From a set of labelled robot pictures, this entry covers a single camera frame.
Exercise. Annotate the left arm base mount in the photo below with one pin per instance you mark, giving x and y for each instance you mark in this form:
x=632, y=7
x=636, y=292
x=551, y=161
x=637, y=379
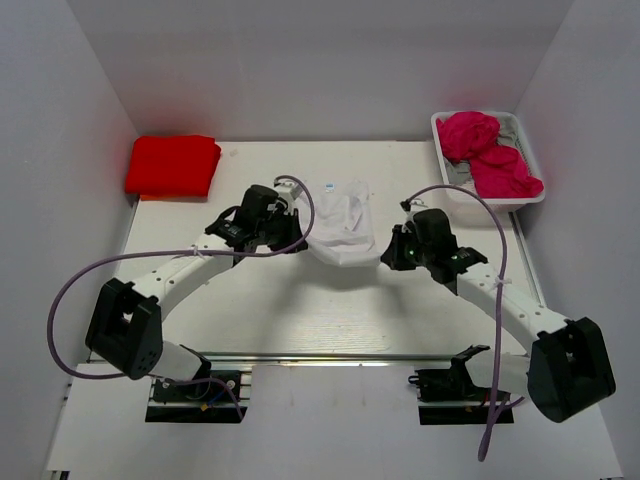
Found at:
x=222, y=398

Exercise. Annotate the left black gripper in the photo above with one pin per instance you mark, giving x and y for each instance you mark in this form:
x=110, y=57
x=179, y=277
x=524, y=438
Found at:
x=292, y=220

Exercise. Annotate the folded red t shirt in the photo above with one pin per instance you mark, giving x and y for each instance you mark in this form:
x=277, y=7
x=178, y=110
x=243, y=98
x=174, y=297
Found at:
x=172, y=167

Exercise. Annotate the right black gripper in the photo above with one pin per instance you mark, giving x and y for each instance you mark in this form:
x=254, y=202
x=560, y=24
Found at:
x=393, y=256

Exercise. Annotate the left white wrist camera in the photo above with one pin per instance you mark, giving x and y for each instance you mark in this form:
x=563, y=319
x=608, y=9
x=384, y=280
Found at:
x=288, y=191

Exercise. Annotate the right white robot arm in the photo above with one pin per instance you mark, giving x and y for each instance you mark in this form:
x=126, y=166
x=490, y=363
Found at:
x=565, y=368

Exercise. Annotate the magenta t shirt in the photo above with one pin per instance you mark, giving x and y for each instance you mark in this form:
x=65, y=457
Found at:
x=498, y=170

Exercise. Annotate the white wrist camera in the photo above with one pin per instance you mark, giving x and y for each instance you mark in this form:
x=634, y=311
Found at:
x=412, y=206
x=288, y=191

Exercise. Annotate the white t shirt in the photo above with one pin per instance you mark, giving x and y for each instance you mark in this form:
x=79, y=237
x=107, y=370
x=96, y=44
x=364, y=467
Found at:
x=342, y=234

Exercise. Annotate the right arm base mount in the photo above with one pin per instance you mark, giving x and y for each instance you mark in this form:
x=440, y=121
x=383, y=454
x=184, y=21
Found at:
x=447, y=396

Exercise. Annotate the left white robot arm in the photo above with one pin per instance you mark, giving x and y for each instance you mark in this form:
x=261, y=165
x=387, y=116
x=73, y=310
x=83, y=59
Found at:
x=126, y=327

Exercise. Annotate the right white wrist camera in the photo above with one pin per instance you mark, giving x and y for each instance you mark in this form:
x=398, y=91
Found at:
x=412, y=206

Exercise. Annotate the grey garment in basket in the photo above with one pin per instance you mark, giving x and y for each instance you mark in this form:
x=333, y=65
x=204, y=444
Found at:
x=460, y=173

